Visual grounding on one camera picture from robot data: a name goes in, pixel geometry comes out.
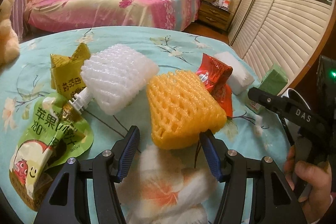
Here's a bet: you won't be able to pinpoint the green milk carton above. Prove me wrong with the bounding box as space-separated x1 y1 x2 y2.
245 63 288 114

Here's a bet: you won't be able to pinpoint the yellow snack wrapper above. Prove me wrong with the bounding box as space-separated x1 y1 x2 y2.
50 43 91 100

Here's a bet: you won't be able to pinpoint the beige plush teddy bear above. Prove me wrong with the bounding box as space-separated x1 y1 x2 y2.
0 0 19 65

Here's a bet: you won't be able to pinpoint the red snack wrapper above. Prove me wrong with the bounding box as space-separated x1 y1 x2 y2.
196 53 233 118

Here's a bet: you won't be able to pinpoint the pink floral bed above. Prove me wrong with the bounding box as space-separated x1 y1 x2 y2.
28 0 201 33

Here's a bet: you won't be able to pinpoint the yellow foam fruit net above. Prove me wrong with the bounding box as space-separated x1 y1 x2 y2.
146 70 227 150

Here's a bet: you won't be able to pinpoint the green apple juice pouch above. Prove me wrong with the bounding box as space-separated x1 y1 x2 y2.
9 93 94 211

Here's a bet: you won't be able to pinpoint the white foam fruit net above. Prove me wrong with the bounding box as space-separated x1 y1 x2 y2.
80 44 159 115

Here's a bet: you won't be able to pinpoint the louvered wardrobe doors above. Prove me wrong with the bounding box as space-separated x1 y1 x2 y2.
228 0 335 88

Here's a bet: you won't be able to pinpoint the right hand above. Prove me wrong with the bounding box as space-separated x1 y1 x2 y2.
284 146 332 223

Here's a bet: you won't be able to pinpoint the white foam block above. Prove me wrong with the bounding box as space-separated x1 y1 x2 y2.
214 52 255 96

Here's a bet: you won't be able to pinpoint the wooden nightstand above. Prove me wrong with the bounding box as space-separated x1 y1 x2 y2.
198 1 234 31

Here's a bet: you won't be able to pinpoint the white box on nightstand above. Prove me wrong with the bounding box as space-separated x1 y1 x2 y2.
218 0 231 10

